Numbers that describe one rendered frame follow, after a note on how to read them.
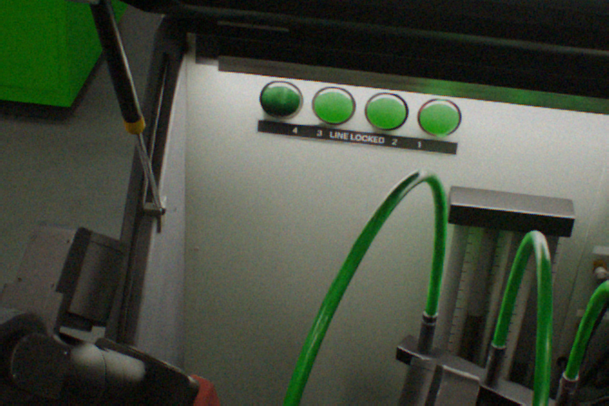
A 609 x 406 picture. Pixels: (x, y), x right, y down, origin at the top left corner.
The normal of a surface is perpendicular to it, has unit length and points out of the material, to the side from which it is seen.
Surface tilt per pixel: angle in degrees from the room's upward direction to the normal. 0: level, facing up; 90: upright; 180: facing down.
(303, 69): 90
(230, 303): 90
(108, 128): 0
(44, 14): 90
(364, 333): 90
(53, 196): 0
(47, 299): 43
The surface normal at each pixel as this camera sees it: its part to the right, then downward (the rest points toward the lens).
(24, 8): -0.11, 0.55
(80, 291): 0.32, -0.18
